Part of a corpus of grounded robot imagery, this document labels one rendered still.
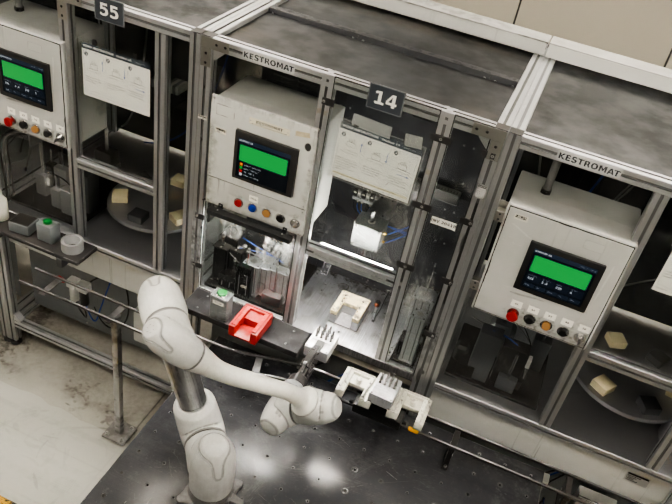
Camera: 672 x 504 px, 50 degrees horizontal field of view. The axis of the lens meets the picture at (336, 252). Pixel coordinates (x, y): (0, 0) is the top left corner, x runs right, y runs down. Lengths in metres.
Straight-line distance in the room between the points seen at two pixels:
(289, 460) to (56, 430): 1.39
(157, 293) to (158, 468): 0.82
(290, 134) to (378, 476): 1.34
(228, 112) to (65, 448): 1.90
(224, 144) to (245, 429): 1.11
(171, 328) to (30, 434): 1.84
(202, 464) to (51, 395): 1.60
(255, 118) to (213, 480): 1.26
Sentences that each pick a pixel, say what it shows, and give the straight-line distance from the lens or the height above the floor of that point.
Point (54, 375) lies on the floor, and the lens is 4.08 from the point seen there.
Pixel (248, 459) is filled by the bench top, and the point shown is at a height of 0.68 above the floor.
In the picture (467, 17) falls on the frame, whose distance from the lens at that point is 3.08.
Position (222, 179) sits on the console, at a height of 1.50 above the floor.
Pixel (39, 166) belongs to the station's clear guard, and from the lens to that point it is 3.39.
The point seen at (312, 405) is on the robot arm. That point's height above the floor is 1.18.
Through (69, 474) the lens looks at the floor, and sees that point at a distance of 3.67.
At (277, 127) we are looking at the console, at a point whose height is 1.79.
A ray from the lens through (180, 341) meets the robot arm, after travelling 2.12.
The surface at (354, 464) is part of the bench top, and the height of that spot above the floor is 0.68.
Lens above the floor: 2.96
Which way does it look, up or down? 36 degrees down
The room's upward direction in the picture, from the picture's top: 11 degrees clockwise
